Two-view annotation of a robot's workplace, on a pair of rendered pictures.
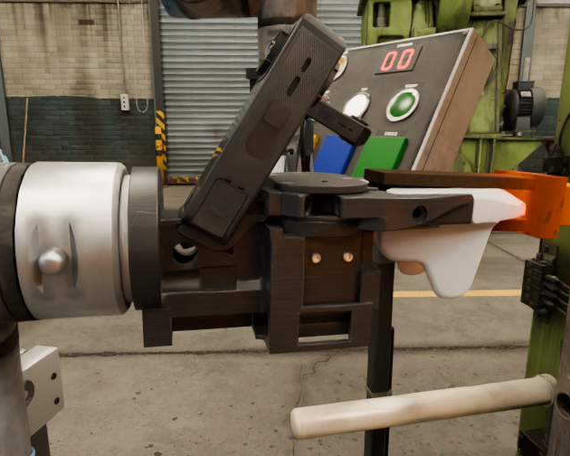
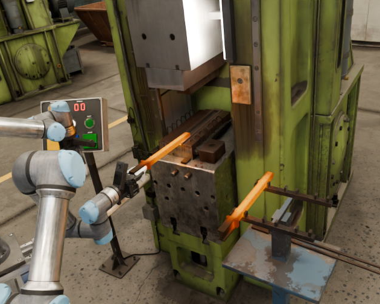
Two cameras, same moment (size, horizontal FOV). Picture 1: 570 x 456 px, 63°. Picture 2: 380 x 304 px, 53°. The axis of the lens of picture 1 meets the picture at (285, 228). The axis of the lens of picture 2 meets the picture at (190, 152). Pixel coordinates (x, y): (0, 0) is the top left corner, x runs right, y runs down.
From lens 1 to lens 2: 1.38 m
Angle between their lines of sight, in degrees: 43
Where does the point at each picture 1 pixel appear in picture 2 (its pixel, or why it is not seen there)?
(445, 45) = (95, 102)
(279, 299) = (131, 192)
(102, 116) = not seen: outside the picture
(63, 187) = (111, 193)
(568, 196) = (150, 162)
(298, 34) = (124, 165)
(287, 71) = (124, 169)
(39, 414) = not seen: hidden behind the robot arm
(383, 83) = (78, 115)
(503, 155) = (60, 36)
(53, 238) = (113, 198)
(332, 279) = (134, 187)
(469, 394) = not seen: hidden behind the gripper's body
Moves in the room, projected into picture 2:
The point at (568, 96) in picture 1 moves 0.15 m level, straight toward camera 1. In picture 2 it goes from (127, 102) to (131, 112)
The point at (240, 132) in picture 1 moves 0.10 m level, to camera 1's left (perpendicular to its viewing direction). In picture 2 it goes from (122, 178) to (101, 190)
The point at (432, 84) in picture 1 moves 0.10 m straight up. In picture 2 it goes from (96, 116) to (91, 98)
